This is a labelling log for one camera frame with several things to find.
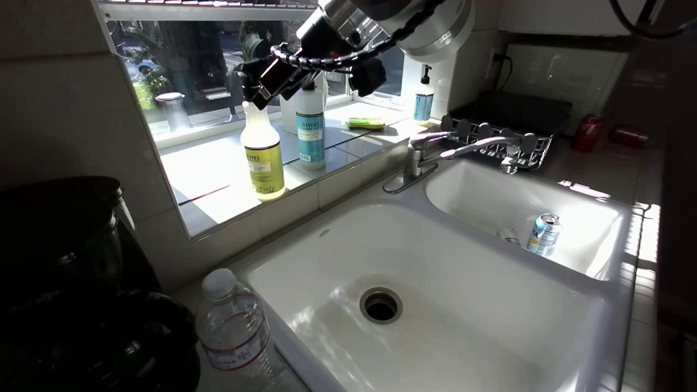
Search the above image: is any clear plastic water bottle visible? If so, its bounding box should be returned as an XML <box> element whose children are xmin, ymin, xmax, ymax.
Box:
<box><xmin>196</xmin><ymin>267</ymin><xmax>267</xmax><ymax>377</ymax></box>

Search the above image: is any blue white opened can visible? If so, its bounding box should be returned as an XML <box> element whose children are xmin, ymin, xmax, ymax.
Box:
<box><xmin>526</xmin><ymin>214</ymin><xmax>561</xmax><ymax>258</ymax></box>

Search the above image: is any green label spray bottle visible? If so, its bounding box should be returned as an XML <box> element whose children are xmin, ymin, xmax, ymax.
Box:
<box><xmin>240</xmin><ymin>102</ymin><xmax>284</xmax><ymax>202</ymax></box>

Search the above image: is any black coiled robot cable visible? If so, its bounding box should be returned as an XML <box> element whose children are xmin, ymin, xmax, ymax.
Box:
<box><xmin>267</xmin><ymin>0</ymin><xmax>446</xmax><ymax>74</ymax></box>

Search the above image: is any chrome sink faucet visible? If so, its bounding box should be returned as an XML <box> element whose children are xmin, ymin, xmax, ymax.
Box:
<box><xmin>382</xmin><ymin>128</ymin><xmax>535</xmax><ymax>193</ymax></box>

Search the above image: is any black coffee maker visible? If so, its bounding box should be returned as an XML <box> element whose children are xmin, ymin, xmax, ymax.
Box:
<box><xmin>0</xmin><ymin>176</ymin><xmax>201</xmax><ymax>392</ymax></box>

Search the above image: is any blue label spray bottle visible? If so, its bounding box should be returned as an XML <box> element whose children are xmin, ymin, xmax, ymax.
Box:
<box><xmin>294</xmin><ymin>78</ymin><xmax>324</xmax><ymax>171</ymax></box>

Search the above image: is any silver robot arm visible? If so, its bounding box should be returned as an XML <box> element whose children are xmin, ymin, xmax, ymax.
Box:
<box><xmin>238</xmin><ymin>0</ymin><xmax>475</xmax><ymax>109</ymax></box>

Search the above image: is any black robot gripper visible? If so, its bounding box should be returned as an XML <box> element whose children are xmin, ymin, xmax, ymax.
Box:
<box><xmin>238</xmin><ymin>6</ymin><xmax>387</xmax><ymax>109</ymax></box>

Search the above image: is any white double basin sink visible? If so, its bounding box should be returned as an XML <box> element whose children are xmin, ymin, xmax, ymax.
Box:
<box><xmin>244</xmin><ymin>161</ymin><xmax>630</xmax><ymax>392</ymax></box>

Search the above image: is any black dish drying rack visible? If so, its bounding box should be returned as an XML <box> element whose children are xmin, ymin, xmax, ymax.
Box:
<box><xmin>439</xmin><ymin>91</ymin><xmax>572</xmax><ymax>173</ymax></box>

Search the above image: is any blue label soap pump bottle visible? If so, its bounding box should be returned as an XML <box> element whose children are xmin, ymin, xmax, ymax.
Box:
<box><xmin>414</xmin><ymin>66</ymin><xmax>433</xmax><ymax>122</ymax></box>

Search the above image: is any red kitchen object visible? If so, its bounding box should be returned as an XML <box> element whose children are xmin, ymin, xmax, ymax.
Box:
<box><xmin>572</xmin><ymin>116</ymin><xmax>648</xmax><ymax>152</ymax></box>

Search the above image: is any green sponge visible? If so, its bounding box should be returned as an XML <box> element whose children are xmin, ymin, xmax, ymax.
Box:
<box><xmin>347</xmin><ymin>118</ymin><xmax>385</xmax><ymax>132</ymax></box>

